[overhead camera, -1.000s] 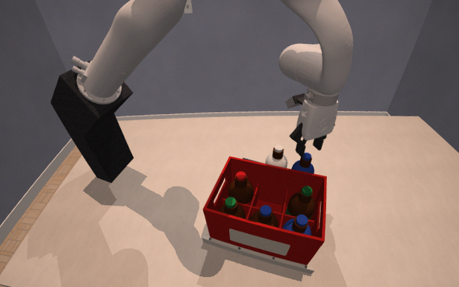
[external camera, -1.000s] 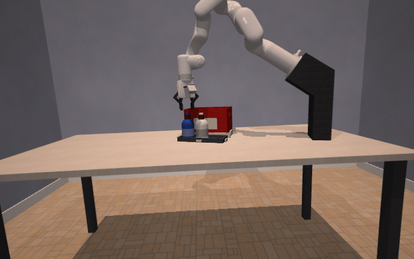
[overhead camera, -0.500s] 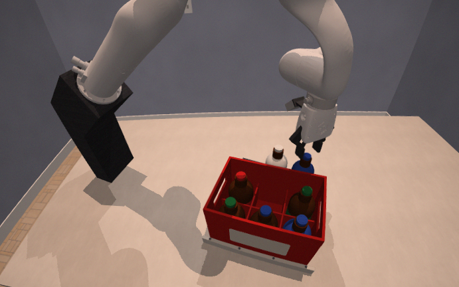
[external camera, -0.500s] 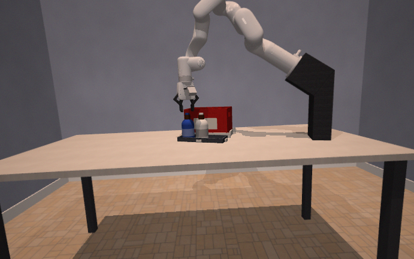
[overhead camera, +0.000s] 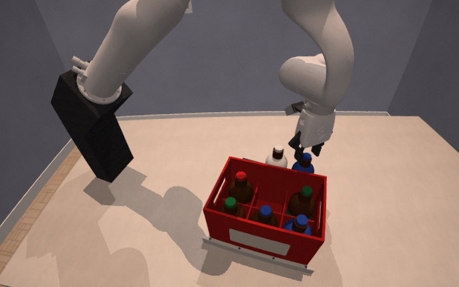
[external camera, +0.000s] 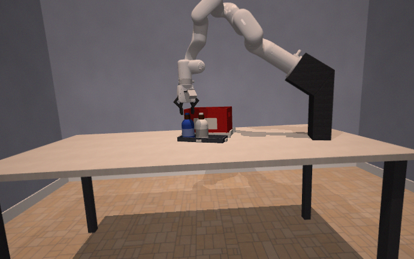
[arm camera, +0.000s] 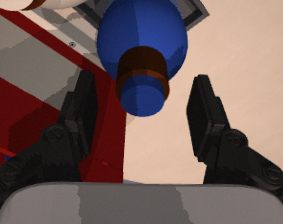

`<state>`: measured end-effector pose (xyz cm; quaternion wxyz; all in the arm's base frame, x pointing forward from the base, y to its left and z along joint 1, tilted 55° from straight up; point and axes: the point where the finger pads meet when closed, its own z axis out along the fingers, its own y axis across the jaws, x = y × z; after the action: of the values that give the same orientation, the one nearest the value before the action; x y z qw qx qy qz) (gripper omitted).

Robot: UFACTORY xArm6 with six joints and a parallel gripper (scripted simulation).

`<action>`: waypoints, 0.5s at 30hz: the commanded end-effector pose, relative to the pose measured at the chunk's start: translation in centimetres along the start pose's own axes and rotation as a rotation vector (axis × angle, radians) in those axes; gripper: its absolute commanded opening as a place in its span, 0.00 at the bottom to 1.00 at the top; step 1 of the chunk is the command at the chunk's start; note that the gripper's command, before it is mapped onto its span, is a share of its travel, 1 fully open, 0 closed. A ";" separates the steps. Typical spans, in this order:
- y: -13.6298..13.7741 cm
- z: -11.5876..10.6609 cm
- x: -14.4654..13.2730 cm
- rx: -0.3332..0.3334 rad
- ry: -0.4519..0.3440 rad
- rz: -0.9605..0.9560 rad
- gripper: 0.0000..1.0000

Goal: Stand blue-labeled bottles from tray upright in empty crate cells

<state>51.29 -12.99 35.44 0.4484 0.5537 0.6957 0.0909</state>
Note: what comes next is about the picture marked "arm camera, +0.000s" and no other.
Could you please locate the red bottle crate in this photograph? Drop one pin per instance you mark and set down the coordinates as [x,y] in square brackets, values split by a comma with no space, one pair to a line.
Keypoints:
[36,71]

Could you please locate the black flat tray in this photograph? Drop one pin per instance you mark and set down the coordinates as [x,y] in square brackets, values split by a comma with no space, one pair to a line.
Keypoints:
[92,11]

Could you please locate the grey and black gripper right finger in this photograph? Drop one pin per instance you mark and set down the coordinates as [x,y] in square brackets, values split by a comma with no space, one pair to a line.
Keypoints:
[223,149]

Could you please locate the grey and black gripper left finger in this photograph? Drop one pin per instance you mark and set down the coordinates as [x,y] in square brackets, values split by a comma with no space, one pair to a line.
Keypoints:
[61,146]

